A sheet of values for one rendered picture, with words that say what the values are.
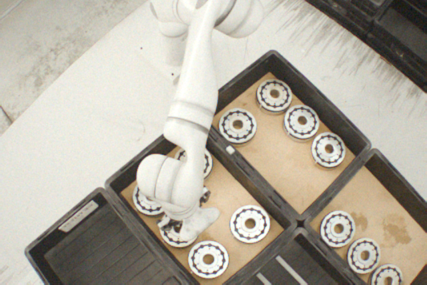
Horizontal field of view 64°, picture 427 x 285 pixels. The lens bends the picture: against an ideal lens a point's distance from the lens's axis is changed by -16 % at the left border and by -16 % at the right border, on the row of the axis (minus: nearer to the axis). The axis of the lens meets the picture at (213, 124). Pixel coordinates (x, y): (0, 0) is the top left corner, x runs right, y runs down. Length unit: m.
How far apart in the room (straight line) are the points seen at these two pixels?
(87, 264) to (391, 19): 1.83
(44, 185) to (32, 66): 1.29
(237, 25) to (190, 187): 0.28
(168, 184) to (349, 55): 1.03
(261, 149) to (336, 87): 0.42
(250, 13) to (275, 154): 0.52
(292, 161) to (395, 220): 0.37
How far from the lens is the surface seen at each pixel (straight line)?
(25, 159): 1.38
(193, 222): 0.77
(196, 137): 0.61
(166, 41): 1.21
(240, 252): 1.03
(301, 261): 1.06
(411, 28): 2.19
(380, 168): 1.11
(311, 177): 1.10
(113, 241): 1.07
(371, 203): 1.14
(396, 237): 1.16
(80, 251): 1.10
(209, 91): 0.62
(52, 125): 1.38
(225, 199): 1.05
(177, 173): 0.60
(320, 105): 1.11
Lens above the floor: 1.86
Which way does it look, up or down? 67 degrees down
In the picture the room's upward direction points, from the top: 1 degrees counter-clockwise
